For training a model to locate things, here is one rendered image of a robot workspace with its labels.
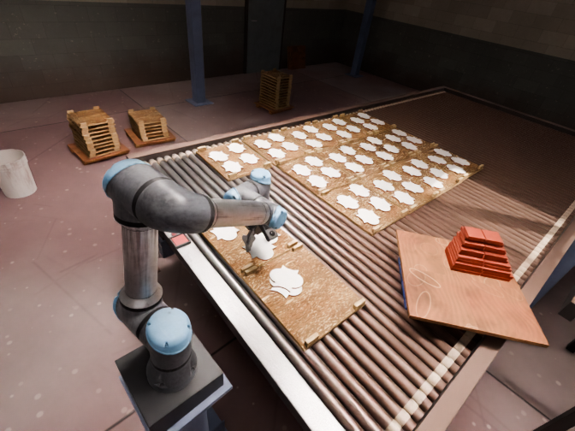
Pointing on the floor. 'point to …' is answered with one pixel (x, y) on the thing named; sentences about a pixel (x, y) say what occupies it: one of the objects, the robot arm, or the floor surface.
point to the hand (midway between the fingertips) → (258, 246)
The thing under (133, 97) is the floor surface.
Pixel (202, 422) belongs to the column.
